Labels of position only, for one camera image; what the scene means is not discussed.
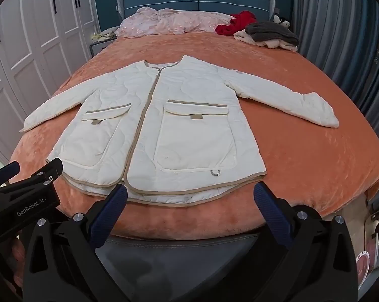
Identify white quilted jacket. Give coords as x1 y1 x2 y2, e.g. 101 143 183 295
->
19 55 340 207

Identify grey and cream folded clothes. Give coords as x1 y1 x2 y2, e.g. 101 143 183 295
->
233 29 298 52

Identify white panelled wardrobe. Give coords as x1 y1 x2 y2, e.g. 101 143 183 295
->
0 0 98 161

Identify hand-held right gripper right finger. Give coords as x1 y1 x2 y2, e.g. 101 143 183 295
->
254 182 359 302

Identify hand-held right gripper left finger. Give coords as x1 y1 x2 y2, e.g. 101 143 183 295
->
22 184 130 302

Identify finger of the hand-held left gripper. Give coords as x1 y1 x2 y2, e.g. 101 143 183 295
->
33 158 64 181
0 161 21 190

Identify pink crumpled duvet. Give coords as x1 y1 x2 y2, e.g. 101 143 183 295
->
115 6 237 38

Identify grey curtain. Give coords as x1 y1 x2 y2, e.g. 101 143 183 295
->
292 0 379 152

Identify orange bed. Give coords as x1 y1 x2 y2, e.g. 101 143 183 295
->
8 31 379 240

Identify pink round object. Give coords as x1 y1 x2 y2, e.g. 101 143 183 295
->
356 250 379 282

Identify grey nightstand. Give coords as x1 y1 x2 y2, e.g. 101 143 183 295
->
89 35 117 59

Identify black and white plush toy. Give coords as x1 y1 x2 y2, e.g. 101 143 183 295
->
273 14 292 30

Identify grey knitted sweater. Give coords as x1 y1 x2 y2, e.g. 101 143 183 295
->
244 22 300 46

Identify cream folded cloth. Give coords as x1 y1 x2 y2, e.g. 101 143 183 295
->
99 26 121 37

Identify red garment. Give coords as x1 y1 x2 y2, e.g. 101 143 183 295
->
215 11 256 36

